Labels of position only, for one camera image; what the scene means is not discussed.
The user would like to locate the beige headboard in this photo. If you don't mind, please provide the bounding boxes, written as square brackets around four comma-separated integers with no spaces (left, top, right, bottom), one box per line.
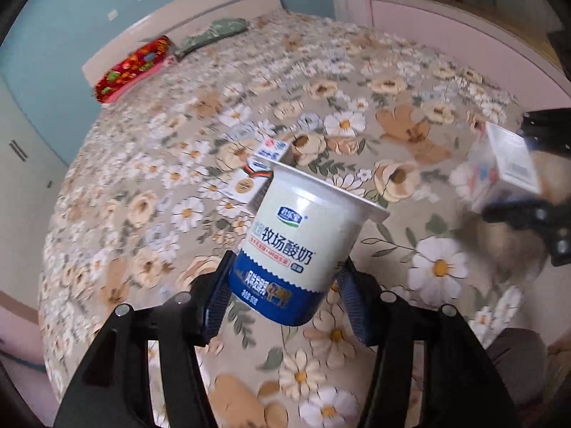
[82,0,283,86]

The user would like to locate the green patterned pillow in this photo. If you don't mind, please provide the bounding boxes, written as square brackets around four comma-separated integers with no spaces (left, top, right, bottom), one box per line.
[173,19,249,60]

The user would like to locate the red patterned pillow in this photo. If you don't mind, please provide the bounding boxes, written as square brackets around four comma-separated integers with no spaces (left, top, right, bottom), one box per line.
[94,35,172,105]

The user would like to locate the white milk carton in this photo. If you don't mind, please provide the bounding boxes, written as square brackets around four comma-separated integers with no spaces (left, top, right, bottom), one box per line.
[223,138,292,206]

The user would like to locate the white wardrobe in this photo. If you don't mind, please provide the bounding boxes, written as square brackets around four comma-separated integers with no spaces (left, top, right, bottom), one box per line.
[0,83,68,309]

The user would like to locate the floral bed cover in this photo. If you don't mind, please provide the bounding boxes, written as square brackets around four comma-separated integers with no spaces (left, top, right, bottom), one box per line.
[39,10,522,427]

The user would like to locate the blue white yogurt cup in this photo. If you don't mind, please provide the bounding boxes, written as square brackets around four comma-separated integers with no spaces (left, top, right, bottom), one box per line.
[228,162,389,327]

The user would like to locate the white medicine box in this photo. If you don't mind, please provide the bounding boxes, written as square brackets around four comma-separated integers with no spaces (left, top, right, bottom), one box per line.
[466,123,541,214]

